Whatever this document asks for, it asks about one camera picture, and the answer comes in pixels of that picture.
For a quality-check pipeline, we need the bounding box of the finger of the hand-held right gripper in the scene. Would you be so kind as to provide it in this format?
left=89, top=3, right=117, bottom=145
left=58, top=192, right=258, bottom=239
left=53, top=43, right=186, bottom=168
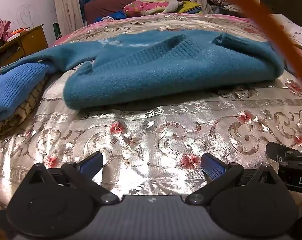
left=265, top=142, right=302, bottom=165

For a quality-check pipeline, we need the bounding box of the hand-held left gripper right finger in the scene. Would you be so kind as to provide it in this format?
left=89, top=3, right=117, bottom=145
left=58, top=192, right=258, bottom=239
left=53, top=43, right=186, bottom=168
left=185, top=152, right=278, bottom=205

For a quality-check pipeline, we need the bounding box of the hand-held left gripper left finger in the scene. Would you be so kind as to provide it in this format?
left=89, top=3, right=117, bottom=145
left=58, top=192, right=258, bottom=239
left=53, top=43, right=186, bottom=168
left=28, top=151, right=120, bottom=204

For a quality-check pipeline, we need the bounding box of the teal knit sweater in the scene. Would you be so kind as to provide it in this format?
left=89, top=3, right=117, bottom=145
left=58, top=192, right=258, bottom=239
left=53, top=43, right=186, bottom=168
left=1, top=29, right=284, bottom=110

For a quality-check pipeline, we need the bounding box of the floral satin bedspread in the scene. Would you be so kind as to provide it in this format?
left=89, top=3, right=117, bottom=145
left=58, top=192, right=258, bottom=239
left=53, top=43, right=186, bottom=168
left=0, top=14, right=302, bottom=210

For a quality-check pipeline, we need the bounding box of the blue ribbed sweater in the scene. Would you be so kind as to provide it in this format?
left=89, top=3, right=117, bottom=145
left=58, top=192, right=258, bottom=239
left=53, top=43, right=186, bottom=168
left=0, top=62, right=50, bottom=123

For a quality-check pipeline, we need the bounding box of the wooden cabinet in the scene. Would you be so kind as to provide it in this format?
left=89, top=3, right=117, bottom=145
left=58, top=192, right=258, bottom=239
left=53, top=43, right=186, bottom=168
left=0, top=24, right=49, bottom=79

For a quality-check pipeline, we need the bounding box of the blue crumpled cloth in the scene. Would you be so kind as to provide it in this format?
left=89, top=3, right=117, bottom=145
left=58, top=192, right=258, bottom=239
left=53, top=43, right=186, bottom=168
left=94, top=10, right=127, bottom=23

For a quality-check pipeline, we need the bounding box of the dark brown headboard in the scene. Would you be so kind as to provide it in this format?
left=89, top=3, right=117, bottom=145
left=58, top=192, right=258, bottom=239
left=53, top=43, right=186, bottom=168
left=260, top=0, right=302, bottom=33

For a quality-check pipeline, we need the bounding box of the maroon sofa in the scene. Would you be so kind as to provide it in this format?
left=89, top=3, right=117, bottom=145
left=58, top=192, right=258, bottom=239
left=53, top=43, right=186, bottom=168
left=84, top=0, right=191, bottom=25

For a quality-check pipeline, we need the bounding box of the yellow folded cloth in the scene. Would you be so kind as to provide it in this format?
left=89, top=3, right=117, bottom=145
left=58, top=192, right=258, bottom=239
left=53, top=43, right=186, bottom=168
left=178, top=1, right=201, bottom=14

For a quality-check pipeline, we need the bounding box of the pink floral folded quilt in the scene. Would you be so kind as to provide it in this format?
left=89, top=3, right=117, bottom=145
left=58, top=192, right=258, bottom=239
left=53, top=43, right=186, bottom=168
left=123, top=0, right=178, bottom=16

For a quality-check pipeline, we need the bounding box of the orange cable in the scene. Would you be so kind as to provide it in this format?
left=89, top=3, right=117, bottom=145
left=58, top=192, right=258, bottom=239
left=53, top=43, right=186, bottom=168
left=211, top=0, right=302, bottom=98

